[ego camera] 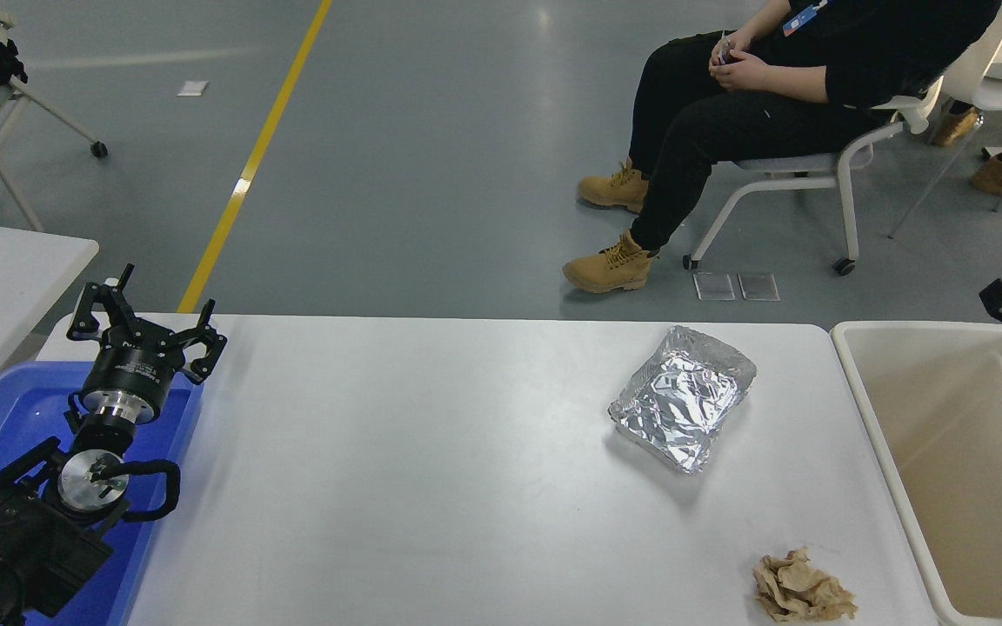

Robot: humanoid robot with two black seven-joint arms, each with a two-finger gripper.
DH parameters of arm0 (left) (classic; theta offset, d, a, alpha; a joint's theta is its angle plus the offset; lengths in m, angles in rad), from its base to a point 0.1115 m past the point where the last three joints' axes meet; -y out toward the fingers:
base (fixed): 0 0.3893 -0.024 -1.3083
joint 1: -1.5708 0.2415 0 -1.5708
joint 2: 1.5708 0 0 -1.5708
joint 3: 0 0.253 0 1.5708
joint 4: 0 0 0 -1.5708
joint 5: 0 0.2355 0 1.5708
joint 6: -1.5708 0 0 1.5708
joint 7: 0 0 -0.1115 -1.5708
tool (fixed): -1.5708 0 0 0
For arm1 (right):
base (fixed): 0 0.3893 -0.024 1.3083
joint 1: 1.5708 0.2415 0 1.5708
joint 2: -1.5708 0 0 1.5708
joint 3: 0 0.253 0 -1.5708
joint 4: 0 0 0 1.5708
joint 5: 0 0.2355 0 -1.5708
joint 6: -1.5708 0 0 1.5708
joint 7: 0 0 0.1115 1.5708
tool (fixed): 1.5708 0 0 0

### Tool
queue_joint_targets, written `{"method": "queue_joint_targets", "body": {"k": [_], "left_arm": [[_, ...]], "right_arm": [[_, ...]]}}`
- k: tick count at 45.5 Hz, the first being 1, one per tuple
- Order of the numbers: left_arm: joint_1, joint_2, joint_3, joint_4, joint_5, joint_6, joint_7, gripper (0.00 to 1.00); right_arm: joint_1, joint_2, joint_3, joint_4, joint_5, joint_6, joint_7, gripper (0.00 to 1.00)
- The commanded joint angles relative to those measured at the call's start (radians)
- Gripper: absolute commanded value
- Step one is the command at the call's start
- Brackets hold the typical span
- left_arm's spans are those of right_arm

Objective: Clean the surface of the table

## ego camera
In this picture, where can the large pale plastic bin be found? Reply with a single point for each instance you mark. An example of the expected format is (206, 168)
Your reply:
(945, 452)

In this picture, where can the crumpled tan paper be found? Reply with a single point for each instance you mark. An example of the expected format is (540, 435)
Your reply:
(801, 591)

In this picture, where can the blue plastic tray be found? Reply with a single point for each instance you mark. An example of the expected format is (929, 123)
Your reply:
(5, 409)

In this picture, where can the small snack wrapper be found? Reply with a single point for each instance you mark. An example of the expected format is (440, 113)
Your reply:
(724, 54)

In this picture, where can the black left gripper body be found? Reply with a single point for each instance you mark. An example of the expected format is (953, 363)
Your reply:
(131, 369)

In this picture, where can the person's right hand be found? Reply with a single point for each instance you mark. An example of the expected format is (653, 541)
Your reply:
(736, 43)

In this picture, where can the metal floor plate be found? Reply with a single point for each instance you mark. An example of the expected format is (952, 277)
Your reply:
(714, 286)
(758, 286)

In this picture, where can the silver foil tray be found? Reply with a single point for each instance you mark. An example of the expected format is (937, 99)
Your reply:
(684, 400)

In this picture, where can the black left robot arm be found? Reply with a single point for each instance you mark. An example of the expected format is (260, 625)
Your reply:
(14, 539)

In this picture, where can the person's left hand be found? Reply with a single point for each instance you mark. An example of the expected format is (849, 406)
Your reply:
(746, 71)

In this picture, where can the grey wheeled office chair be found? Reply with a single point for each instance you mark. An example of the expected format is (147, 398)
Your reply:
(788, 165)

